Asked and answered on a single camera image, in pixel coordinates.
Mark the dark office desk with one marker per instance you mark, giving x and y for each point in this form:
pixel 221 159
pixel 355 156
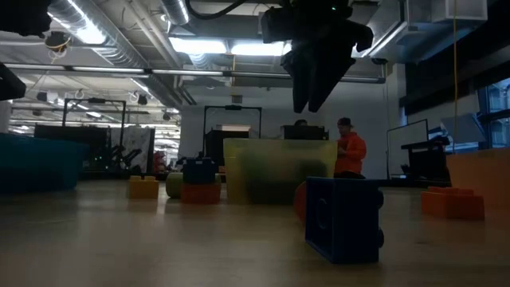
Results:
pixel 428 159

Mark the person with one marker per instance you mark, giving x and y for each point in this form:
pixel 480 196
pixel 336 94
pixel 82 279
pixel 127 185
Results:
pixel 300 122
pixel 350 151

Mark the yellow translucent plastic bin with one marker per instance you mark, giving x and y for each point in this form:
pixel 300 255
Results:
pixel 279 167

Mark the blue small brick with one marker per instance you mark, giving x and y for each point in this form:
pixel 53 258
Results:
pixel 199 171
pixel 342 223

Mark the white printed sheet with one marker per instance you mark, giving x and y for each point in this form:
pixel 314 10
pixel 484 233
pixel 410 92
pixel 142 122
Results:
pixel 137 139

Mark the light green cylinder block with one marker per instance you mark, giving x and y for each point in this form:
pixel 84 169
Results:
pixel 173 185

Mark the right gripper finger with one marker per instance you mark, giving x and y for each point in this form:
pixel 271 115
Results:
pixel 328 79
pixel 303 83

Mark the black partition panel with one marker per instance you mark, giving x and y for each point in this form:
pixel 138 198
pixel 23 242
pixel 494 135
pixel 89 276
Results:
pixel 71 143

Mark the black desk monitor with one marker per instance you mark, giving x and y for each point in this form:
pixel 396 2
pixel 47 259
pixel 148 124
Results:
pixel 304 132

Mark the orange long brick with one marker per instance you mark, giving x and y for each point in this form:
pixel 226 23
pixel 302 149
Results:
pixel 201 194

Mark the long metal pipe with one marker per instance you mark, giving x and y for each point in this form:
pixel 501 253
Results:
pixel 187 72

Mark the ceiling light panel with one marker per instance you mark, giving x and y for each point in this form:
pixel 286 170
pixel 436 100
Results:
pixel 255 48
pixel 199 45

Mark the orange small brick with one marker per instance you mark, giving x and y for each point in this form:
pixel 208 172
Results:
pixel 452 205

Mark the silver air duct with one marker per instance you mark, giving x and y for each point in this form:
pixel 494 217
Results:
pixel 119 57

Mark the orange translucent plastic bin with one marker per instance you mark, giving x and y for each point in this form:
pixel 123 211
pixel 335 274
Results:
pixel 486 171

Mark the teal plastic bin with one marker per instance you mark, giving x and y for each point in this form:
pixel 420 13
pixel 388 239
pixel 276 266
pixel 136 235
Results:
pixel 40 163

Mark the yellow small brick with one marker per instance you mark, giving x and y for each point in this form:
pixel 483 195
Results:
pixel 143 189

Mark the grey tilted panel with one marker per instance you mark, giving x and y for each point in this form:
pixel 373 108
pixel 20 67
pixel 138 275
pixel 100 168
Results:
pixel 462 127

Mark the black gantry frame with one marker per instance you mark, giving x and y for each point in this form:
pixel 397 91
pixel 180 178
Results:
pixel 96 100
pixel 233 107

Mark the white board panel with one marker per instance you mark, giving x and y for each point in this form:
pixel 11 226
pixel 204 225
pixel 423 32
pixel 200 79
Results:
pixel 406 143

